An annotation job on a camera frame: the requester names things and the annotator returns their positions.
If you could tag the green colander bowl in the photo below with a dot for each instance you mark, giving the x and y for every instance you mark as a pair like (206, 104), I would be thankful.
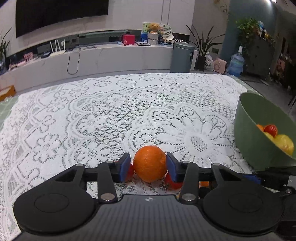
(249, 129)

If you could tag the pink heater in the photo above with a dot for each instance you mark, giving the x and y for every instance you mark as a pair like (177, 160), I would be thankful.
(220, 66)

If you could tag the black television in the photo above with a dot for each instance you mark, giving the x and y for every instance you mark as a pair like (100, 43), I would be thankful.
(57, 14)

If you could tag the slim-leaved potted plant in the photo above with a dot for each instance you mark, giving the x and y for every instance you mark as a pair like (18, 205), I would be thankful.
(2, 55)

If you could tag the white router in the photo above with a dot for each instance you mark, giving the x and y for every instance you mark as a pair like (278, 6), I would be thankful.
(57, 53)

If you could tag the red box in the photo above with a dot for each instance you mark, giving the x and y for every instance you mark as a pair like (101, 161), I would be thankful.
(128, 39)

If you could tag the white flower basket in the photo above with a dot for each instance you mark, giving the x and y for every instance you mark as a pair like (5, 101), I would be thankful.
(153, 38)

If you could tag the white plastic bag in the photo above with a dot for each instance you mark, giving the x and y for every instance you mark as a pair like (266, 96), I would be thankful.
(208, 63)

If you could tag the red cherry tomato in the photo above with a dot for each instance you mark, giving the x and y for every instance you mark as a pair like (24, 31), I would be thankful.
(173, 185)
(271, 130)
(130, 171)

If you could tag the grey cabinet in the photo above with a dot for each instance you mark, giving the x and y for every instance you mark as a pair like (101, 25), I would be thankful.
(260, 58)

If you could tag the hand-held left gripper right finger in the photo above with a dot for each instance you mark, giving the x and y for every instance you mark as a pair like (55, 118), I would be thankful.
(172, 168)

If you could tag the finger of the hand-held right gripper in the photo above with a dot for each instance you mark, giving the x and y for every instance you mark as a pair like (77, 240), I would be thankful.
(257, 179)
(285, 191)

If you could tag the printed paper fan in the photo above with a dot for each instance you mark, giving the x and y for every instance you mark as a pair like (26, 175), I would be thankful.
(167, 37)

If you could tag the grey trash can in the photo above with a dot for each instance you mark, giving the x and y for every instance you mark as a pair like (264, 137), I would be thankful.
(181, 58)

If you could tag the orange mandarin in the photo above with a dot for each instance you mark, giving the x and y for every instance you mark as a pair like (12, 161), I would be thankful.
(260, 127)
(149, 162)
(204, 184)

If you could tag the pink photo card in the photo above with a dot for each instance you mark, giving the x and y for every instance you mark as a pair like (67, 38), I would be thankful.
(28, 56)

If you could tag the white lace tablecloth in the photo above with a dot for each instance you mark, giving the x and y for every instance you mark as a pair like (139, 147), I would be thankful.
(104, 115)

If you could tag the white marble television console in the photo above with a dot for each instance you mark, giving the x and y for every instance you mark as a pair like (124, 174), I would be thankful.
(120, 60)

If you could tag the illustrated card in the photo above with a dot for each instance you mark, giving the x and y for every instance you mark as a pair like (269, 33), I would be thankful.
(145, 27)

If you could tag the green-red mango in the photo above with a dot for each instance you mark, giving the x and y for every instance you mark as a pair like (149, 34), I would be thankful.
(268, 136)
(283, 143)

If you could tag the orange cardboard box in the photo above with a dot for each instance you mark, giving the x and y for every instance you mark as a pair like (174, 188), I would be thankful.
(7, 92)

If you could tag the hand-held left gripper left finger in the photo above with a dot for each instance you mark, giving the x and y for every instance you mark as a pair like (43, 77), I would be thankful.
(124, 168)

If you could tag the blue water jug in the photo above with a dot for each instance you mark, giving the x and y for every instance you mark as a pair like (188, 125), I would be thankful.
(235, 66)

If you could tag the trailing green plant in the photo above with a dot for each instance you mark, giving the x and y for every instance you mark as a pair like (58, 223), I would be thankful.
(247, 30)

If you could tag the long-leaved potted plant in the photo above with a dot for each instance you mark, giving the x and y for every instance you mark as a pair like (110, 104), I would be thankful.
(201, 62)

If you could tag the brown teddy bear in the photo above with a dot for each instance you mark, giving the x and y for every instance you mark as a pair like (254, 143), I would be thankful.
(153, 27)

